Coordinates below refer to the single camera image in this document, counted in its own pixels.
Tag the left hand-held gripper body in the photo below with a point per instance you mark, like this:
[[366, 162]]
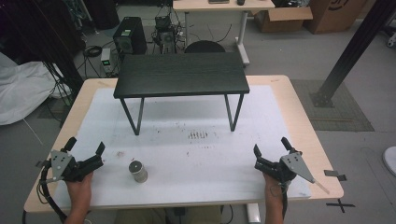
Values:
[[67, 168]]

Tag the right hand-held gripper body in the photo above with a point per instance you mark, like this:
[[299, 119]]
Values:
[[281, 168]]

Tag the person's right hand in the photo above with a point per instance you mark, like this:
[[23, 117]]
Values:
[[273, 191]]

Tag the person's left hand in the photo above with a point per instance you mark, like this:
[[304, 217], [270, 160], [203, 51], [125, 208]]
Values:
[[79, 193]]

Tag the light wooden table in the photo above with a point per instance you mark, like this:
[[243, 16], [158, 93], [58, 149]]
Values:
[[306, 137]]

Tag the thin beige stick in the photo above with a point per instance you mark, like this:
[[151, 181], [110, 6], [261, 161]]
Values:
[[321, 187]]

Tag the small silver metal can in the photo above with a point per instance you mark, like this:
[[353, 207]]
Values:
[[138, 171]]

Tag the black tape pieces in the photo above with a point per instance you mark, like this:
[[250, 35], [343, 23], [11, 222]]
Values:
[[334, 174]]

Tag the white table leg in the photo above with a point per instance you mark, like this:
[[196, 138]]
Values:
[[253, 214]]

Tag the grey floor mat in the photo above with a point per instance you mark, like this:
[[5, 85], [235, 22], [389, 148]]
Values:
[[339, 119]]

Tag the white table mat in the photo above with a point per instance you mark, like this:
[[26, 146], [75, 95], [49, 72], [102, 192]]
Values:
[[199, 161]]

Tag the white cloth cover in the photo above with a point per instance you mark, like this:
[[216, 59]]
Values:
[[23, 90]]

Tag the person's olive trousers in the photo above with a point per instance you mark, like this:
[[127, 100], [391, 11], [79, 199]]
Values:
[[140, 217]]

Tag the small white device green display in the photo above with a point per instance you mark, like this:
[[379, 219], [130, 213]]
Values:
[[106, 60]]

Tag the white round object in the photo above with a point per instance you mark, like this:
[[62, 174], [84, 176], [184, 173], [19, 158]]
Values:
[[391, 160]]

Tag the small black raised shelf table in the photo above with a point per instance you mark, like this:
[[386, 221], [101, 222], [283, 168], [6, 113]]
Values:
[[182, 74]]

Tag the black round chair back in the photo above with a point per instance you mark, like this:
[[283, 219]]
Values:
[[204, 47]]

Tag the black computer tower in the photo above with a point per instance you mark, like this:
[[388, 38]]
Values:
[[129, 35]]

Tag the open cardboard box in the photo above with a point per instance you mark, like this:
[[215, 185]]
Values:
[[281, 20]]

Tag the large cardboard box black print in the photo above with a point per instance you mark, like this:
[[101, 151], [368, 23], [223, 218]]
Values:
[[333, 15]]

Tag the light wooden desk white legs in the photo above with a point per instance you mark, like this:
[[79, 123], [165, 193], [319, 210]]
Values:
[[224, 5]]

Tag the black computer mouse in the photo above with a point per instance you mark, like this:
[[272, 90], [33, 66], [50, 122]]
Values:
[[240, 2]]

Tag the dark keyboard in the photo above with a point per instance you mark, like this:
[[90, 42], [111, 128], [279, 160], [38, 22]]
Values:
[[219, 1]]

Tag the black metal frame post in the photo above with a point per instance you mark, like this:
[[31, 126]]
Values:
[[351, 53]]

